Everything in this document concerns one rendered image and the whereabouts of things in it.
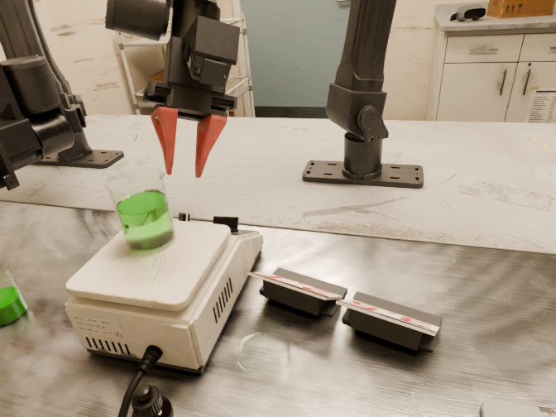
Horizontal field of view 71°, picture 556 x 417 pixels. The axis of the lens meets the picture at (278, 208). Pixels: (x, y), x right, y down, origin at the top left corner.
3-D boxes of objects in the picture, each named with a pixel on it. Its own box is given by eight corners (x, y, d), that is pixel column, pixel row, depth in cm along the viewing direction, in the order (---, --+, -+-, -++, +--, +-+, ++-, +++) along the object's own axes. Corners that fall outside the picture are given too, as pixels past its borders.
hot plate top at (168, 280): (136, 222, 45) (134, 215, 44) (234, 231, 42) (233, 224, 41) (62, 294, 35) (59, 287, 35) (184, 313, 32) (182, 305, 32)
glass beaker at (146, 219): (126, 236, 42) (103, 166, 38) (176, 224, 43) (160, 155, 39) (126, 270, 37) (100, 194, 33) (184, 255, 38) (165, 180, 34)
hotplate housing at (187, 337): (176, 239, 55) (164, 189, 51) (266, 248, 52) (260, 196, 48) (68, 375, 37) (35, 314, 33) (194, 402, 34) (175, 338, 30)
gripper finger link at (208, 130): (223, 179, 47) (229, 100, 46) (161, 173, 44) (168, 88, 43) (208, 179, 53) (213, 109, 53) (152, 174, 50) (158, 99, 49)
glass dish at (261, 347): (300, 343, 38) (299, 328, 37) (273, 390, 34) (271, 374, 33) (252, 325, 41) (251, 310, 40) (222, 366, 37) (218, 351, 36)
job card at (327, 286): (278, 269, 48) (275, 242, 46) (347, 290, 44) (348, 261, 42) (251, 301, 44) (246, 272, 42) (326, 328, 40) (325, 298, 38)
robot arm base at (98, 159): (93, 131, 75) (116, 119, 80) (11, 128, 80) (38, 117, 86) (106, 169, 79) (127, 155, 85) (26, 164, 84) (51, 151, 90)
